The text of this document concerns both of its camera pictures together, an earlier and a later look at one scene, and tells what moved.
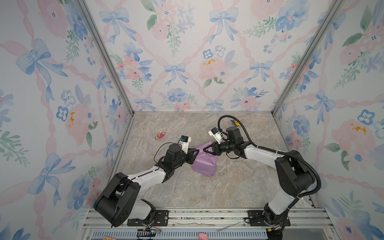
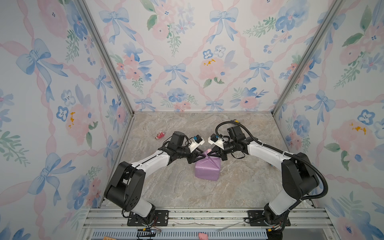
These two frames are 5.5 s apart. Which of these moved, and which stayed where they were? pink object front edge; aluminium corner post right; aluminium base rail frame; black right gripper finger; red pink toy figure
Moved: black right gripper finger
Stayed: red pink toy figure; pink object front edge; aluminium base rail frame; aluminium corner post right
